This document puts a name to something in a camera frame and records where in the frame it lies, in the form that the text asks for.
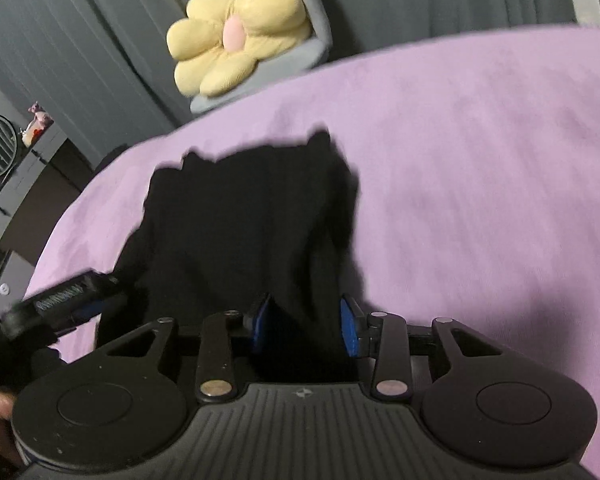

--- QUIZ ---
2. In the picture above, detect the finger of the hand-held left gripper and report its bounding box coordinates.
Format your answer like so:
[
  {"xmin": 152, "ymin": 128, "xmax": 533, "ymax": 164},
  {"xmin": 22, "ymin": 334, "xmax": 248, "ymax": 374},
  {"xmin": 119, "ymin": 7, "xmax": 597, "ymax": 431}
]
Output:
[{"xmin": 27, "ymin": 270, "xmax": 131, "ymax": 333}]

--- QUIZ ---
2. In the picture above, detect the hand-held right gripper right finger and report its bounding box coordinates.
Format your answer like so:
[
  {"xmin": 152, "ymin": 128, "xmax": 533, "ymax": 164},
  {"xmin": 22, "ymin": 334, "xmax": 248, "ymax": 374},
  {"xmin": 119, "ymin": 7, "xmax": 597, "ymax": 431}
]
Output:
[{"xmin": 339, "ymin": 294, "xmax": 505, "ymax": 403}]

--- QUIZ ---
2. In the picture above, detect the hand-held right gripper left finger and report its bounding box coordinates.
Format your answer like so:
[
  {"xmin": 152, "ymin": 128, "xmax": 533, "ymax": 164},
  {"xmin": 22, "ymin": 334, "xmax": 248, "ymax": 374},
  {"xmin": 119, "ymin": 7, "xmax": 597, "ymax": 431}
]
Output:
[{"xmin": 107, "ymin": 294, "xmax": 277, "ymax": 404}]

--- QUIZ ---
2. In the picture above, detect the black garment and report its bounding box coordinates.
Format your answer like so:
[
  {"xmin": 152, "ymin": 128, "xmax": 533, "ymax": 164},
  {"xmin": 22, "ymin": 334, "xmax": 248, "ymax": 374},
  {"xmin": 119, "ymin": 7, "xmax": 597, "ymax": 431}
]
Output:
[{"xmin": 95, "ymin": 127, "xmax": 363, "ymax": 386}]

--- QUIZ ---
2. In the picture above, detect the grey drawer cabinet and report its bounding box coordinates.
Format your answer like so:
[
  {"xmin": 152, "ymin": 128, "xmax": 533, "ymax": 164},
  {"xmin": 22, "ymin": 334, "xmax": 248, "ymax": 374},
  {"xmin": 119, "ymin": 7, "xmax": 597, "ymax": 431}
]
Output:
[{"xmin": 0, "ymin": 127, "xmax": 98, "ymax": 311}]

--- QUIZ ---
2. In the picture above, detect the pink plush toy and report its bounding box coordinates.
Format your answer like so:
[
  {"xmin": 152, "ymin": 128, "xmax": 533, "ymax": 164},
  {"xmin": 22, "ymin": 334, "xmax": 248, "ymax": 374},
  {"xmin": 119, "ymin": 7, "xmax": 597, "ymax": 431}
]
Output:
[{"xmin": 20, "ymin": 101, "xmax": 56, "ymax": 148}]

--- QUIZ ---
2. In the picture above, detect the purple blanket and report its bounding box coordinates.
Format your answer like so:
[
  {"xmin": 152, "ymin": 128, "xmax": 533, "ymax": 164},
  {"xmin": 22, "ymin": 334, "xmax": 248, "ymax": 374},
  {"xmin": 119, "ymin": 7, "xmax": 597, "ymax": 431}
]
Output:
[{"xmin": 22, "ymin": 25, "xmax": 600, "ymax": 480}]

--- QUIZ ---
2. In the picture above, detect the grey curtain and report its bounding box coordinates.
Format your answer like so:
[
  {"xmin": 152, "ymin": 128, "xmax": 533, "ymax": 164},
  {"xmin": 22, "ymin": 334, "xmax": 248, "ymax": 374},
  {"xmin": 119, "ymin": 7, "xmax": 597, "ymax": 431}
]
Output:
[{"xmin": 0, "ymin": 0, "xmax": 581, "ymax": 133}]

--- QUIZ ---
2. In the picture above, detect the grey chair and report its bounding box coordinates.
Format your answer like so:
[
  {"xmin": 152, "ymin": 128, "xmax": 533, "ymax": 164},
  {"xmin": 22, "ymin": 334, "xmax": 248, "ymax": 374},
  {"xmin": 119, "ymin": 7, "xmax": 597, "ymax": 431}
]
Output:
[{"xmin": 187, "ymin": 0, "xmax": 333, "ymax": 116}]

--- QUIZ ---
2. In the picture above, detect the yellow flower pillow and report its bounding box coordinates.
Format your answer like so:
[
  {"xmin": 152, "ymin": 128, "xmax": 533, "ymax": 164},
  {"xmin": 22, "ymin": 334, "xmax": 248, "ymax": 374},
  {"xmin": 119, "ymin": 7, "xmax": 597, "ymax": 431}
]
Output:
[{"xmin": 166, "ymin": 0, "xmax": 315, "ymax": 98}]

